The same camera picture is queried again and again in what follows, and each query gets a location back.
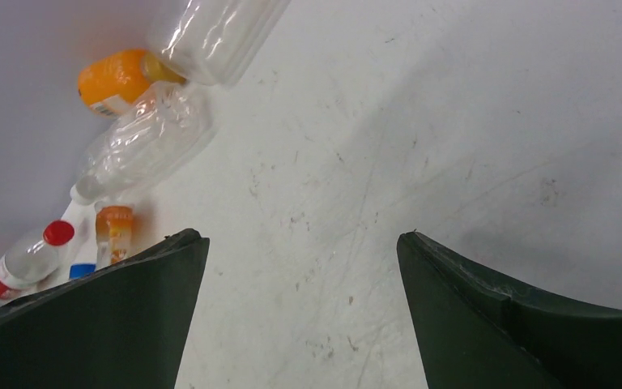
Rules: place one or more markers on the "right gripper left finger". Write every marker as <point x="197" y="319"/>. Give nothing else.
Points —
<point x="124" y="326"/>

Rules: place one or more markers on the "clear bottle at wall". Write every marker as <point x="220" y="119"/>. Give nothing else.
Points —
<point x="212" y="42"/>

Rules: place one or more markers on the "pepsi bottle centre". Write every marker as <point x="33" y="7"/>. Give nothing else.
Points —
<point x="80" y="270"/>

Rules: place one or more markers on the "orange bottle at back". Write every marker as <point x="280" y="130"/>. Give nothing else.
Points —
<point x="111" y="85"/>

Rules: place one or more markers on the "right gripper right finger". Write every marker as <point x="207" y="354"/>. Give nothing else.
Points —
<point x="479" y="328"/>

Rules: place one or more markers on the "orange label slim bottle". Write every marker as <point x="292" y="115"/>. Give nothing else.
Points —
<point x="113" y="229"/>

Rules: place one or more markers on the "red label clear bottle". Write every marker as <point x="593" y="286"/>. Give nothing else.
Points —
<point x="34" y="257"/>

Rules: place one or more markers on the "clear crushed bottle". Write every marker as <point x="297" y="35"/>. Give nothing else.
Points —
<point x="160" y="128"/>

